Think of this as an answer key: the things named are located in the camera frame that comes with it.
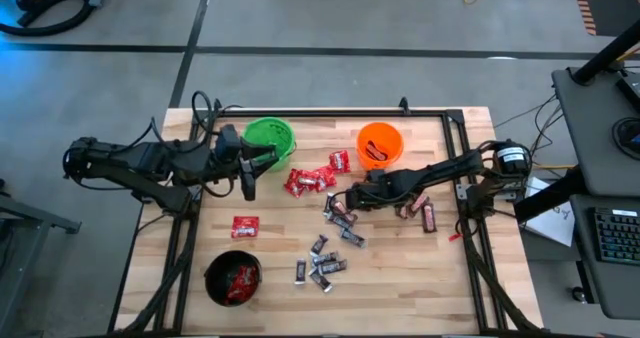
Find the orange jack-o'-lantern bucket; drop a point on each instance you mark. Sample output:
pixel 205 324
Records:
pixel 390 138

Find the grey desk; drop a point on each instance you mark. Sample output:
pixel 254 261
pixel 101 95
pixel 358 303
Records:
pixel 590 138
pixel 590 278

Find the dark candy packets right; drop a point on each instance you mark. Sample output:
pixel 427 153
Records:
pixel 418 203

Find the black round desk item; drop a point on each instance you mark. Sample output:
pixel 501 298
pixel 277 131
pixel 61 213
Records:
pixel 620 138

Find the white paper sheet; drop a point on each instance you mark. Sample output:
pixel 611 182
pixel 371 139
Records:
pixel 555 223

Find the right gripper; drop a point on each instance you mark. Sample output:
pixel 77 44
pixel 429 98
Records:
pixel 377 188

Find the black keyboard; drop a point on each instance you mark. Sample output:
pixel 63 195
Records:
pixel 617 235

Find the black desk leg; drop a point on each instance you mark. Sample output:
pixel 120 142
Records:
pixel 550 195

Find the black aluminium table frame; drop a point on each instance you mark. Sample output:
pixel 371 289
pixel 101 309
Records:
pixel 350 113

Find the green plastic bucket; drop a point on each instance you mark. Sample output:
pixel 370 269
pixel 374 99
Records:
pixel 270 128

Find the brown Snickers candy bar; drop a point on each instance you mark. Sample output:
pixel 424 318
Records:
pixel 341 208
pixel 429 217
pixel 402 210
pixel 375 151

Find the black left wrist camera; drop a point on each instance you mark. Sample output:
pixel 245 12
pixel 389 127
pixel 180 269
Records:
pixel 248 185

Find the black pole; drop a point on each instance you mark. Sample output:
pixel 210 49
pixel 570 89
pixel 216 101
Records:
pixel 607 53

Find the grey metal stand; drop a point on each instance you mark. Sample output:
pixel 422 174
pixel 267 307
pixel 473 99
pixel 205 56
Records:
pixel 50 221

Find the black floor mat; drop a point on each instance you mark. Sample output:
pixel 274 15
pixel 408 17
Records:
pixel 615 3

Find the black round bucket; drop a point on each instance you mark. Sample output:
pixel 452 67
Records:
pixel 215 273

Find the red tag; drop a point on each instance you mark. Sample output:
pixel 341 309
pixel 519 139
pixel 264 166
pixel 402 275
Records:
pixel 454 237

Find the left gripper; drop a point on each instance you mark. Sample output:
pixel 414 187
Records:
pixel 227 150

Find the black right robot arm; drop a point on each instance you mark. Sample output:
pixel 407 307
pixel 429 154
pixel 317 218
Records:
pixel 450 168

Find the black caster wheel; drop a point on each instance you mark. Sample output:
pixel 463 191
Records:
pixel 578 294

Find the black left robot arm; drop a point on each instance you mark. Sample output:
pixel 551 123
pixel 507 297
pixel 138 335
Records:
pixel 150 160

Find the silver metal bracket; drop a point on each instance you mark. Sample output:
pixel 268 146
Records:
pixel 462 192

